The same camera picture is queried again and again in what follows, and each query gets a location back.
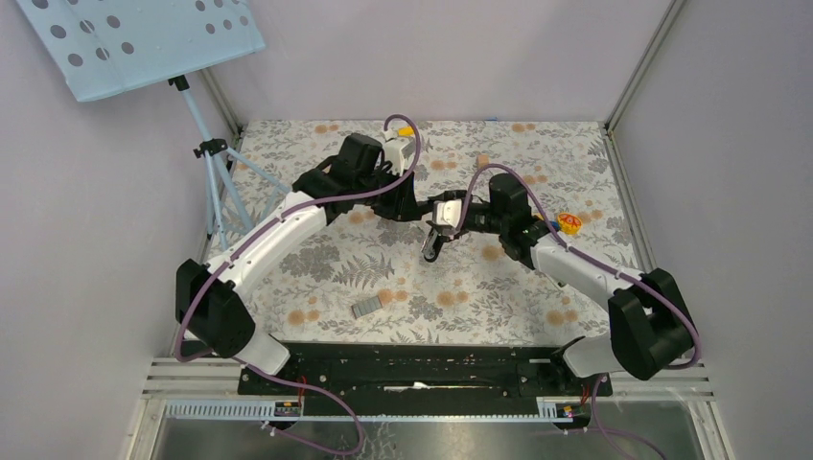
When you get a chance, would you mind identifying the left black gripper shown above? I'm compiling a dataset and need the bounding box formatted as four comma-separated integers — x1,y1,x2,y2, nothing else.
355,163,423,221

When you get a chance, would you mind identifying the black stapler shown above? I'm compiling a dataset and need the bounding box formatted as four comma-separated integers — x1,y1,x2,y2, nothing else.
421,229,444,263

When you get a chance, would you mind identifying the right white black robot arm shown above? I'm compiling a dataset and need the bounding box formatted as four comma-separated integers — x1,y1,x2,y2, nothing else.
425,172,699,395

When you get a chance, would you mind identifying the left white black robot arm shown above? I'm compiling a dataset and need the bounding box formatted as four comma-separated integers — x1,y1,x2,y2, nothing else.
175,130,422,394

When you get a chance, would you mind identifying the floral patterned table mat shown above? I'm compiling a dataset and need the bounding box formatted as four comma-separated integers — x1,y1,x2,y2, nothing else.
245,121,638,346

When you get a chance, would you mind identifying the small wooden cube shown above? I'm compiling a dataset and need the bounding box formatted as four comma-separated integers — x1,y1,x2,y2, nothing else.
476,154,490,169

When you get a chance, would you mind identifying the grey staple strip block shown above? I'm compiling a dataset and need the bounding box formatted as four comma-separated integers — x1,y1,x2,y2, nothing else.
351,296,383,319

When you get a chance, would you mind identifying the blue yellow toy car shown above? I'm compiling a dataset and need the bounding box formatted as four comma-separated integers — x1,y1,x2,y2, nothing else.
534,214,561,232

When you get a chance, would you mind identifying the yellow butterfly toy block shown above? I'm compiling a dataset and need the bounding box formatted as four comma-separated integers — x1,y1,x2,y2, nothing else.
557,213,583,236

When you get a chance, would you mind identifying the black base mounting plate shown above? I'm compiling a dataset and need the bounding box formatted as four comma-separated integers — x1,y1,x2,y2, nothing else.
237,341,615,418

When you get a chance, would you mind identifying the blue perforated music stand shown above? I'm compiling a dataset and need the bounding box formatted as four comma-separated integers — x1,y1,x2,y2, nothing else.
18,0,289,248

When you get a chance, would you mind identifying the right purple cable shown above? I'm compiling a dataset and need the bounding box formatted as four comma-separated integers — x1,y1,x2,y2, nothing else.
458,163,703,460

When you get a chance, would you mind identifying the purple cable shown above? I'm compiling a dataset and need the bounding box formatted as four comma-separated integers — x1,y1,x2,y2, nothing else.
173,114,423,454
458,163,703,460

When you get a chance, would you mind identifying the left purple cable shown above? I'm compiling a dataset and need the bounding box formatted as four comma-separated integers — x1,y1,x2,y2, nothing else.
173,114,423,454

